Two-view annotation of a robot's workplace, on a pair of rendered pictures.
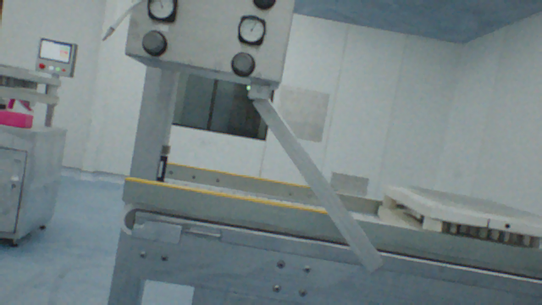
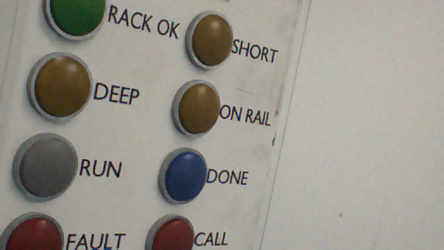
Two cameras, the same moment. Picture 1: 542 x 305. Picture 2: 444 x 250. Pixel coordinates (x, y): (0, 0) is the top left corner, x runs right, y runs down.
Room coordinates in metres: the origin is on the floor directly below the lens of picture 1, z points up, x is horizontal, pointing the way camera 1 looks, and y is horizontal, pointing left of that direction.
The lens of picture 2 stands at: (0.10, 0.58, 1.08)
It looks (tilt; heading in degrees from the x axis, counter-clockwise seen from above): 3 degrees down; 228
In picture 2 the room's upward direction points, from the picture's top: 11 degrees clockwise
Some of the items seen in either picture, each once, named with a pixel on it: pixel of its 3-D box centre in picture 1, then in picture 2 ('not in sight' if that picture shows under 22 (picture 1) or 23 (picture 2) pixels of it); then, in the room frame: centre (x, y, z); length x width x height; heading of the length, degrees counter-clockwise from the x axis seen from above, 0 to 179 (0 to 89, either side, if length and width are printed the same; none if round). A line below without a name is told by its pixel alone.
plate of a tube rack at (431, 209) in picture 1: (467, 209); not in sight; (0.78, -0.37, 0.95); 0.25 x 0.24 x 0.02; 3
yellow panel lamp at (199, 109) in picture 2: not in sight; (199, 108); (-0.11, 0.32, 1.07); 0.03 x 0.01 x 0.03; 2
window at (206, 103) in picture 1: (222, 89); not in sight; (5.62, 0.81, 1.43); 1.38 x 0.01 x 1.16; 99
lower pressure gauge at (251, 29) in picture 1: (251, 30); not in sight; (0.58, 0.06, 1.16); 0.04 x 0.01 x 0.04; 92
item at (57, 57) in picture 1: (52, 83); not in sight; (3.05, 1.63, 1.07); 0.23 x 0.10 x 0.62; 99
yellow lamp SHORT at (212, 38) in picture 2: not in sight; (212, 40); (-0.11, 0.32, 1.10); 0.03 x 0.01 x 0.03; 2
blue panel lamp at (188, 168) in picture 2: not in sight; (186, 176); (-0.11, 0.32, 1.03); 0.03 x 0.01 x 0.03; 2
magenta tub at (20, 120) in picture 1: (15, 119); not in sight; (2.71, 1.64, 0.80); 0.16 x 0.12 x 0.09; 99
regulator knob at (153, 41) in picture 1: (153, 37); not in sight; (0.57, 0.18, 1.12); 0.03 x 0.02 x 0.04; 92
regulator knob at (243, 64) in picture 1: (243, 60); not in sight; (0.58, 0.06, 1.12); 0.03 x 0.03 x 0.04; 2
